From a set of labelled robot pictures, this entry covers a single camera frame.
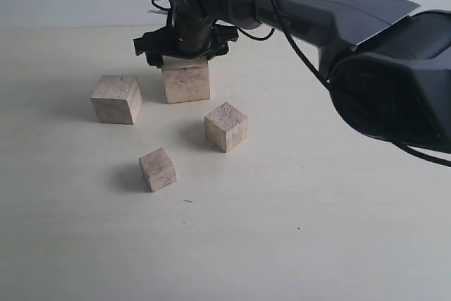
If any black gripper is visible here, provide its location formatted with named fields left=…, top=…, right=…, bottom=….
left=133, top=0, right=239, bottom=67

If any second largest wooden cube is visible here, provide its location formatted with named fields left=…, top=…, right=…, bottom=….
left=90, top=75, right=142, bottom=125

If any third largest wooden cube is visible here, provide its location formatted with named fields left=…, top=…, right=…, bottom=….
left=204, top=102, right=248, bottom=153

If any smallest wooden cube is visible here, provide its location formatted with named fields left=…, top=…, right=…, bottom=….
left=139, top=148, right=177, bottom=192

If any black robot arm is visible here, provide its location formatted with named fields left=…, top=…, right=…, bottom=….
left=134, top=0, right=450, bottom=153

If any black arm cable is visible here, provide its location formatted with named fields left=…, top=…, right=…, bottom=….
left=242, top=0, right=451, bottom=168

